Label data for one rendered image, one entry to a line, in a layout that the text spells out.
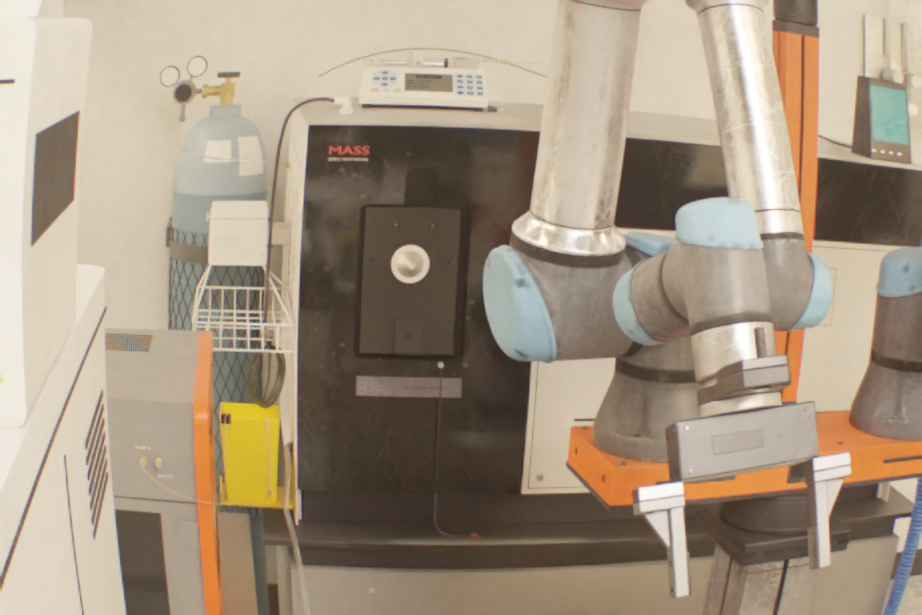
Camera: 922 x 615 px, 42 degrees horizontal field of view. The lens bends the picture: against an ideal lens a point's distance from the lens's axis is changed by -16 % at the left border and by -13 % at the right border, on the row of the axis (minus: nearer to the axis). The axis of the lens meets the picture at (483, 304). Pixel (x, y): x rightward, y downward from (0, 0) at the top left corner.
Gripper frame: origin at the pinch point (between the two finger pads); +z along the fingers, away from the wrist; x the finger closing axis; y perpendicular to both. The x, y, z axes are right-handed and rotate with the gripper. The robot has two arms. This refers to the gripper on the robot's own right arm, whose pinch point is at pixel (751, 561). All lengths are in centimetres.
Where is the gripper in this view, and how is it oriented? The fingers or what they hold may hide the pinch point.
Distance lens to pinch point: 114.1
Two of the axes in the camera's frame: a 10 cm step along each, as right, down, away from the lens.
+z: 1.1, 9.8, -1.9
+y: -0.7, 2.0, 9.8
